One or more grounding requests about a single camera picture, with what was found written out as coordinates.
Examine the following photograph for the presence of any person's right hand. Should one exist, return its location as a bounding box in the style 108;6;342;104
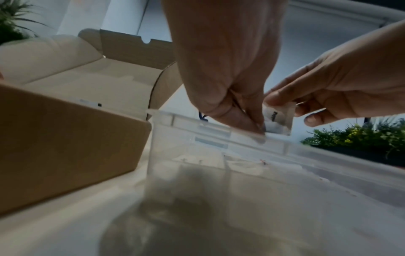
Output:
264;19;405;127

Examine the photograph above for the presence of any clear compartment tray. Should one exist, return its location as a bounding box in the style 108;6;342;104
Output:
98;110;405;256

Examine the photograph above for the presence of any brown cardboard box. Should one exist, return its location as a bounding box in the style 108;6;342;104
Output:
0;27;184;216

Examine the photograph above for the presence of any green leafy plant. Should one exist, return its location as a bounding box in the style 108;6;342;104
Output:
300;118;405;161
0;0;48;46

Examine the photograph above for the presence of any black planter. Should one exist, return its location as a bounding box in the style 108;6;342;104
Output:
311;145;405;168

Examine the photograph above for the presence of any person's left hand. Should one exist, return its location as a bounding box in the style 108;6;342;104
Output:
161;0;289;136

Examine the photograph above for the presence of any white sachet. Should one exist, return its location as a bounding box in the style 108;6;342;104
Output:
261;102;297;137

